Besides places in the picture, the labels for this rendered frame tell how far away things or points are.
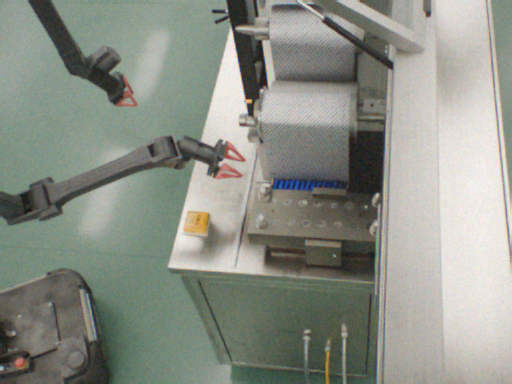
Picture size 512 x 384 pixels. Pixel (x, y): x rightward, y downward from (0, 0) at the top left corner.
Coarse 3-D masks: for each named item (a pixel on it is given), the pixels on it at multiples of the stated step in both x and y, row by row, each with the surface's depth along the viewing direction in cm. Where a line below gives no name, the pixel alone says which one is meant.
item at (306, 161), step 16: (272, 144) 173; (288, 144) 172; (304, 144) 171; (320, 144) 170; (336, 144) 169; (272, 160) 179; (288, 160) 178; (304, 160) 177; (320, 160) 176; (336, 160) 175; (272, 176) 185; (288, 176) 184; (304, 176) 183; (320, 176) 182; (336, 176) 181
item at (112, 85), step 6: (114, 72) 206; (108, 78) 199; (114, 78) 201; (102, 84) 199; (108, 84) 199; (114, 84) 201; (120, 84) 202; (108, 90) 201; (114, 90) 202; (120, 90) 201; (108, 96) 203; (114, 96) 201
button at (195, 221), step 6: (186, 216) 194; (192, 216) 194; (198, 216) 194; (204, 216) 194; (186, 222) 193; (192, 222) 193; (198, 222) 192; (204, 222) 192; (186, 228) 192; (192, 228) 191; (198, 228) 191; (204, 228) 191
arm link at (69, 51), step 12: (36, 0) 170; (48, 0) 172; (36, 12) 173; (48, 12) 174; (48, 24) 177; (60, 24) 178; (60, 36) 181; (72, 36) 185; (60, 48) 184; (72, 48) 185; (72, 60) 188; (84, 60) 191; (72, 72) 191
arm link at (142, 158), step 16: (144, 144) 175; (160, 144) 174; (128, 160) 174; (144, 160) 173; (160, 160) 173; (80, 176) 175; (96, 176) 174; (112, 176) 174; (48, 192) 175; (64, 192) 175; (80, 192) 176; (48, 208) 175
